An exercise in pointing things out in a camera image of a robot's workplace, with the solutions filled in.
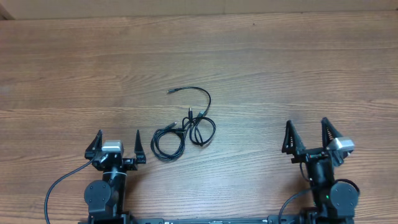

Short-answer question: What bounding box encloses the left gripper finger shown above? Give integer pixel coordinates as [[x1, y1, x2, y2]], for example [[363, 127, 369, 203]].
[[85, 129, 103, 160], [134, 130, 146, 164]]

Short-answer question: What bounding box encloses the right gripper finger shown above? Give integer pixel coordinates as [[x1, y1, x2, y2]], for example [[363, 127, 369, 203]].
[[321, 117, 343, 148], [282, 120, 305, 155]]

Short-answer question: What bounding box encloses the long black usb cable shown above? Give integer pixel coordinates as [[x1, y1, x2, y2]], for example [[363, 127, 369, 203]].
[[150, 107, 194, 162]]

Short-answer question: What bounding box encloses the short black usb cable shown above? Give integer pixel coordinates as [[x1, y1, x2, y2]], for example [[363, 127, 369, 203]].
[[167, 86, 217, 147]]

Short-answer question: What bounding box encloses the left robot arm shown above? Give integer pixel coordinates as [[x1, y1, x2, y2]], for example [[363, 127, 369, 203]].
[[84, 130, 146, 224]]

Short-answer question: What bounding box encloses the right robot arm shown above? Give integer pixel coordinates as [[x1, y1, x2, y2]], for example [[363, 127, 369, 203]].
[[277, 117, 360, 223]]

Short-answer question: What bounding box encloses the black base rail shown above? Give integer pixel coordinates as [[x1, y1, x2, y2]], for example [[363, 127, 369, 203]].
[[77, 214, 315, 224]]

